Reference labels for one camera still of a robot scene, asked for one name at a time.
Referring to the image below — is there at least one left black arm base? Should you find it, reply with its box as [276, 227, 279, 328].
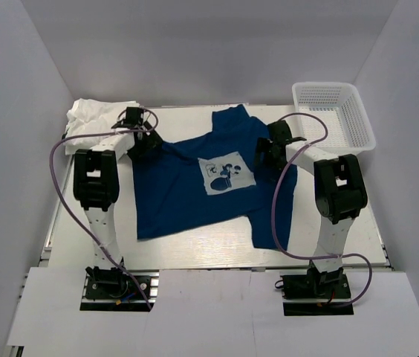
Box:
[79, 267, 159, 312]

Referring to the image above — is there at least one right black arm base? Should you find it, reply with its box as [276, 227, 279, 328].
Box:
[274, 263, 354, 317]

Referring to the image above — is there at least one white perforated plastic basket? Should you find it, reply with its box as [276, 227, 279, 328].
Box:
[292, 82, 376, 155]

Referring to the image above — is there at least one white t shirt stack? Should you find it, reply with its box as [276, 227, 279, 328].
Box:
[64, 98, 140, 155]

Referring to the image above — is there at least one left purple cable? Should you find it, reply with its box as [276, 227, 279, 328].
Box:
[48, 106, 160, 309]

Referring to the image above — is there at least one blue printed t shirt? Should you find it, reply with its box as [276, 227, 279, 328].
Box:
[132, 105, 297, 249]

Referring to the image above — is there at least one purple cable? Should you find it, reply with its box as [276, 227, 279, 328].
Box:
[271, 112, 373, 306]
[48, 106, 160, 309]

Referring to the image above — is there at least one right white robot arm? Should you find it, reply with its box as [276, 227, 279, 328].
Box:
[255, 120, 368, 297]

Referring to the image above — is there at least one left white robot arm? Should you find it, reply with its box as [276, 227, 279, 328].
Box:
[73, 129, 163, 270]

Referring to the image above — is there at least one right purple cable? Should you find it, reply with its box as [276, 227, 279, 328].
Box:
[271, 112, 373, 306]

